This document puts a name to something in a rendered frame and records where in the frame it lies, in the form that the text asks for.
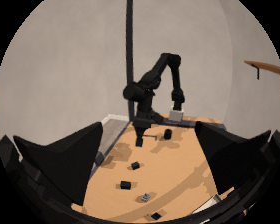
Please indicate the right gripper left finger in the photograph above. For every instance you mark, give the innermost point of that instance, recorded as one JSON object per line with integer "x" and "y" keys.
{"x": 68, "y": 162}

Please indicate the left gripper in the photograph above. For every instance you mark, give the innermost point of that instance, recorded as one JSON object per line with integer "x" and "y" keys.
{"x": 141, "y": 125}

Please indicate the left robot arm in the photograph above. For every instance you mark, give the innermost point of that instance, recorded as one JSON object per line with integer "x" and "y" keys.
{"x": 141, "y": 93}

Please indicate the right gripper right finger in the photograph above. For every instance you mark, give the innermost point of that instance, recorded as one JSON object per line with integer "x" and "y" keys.
{"x": 227, "y": 154}

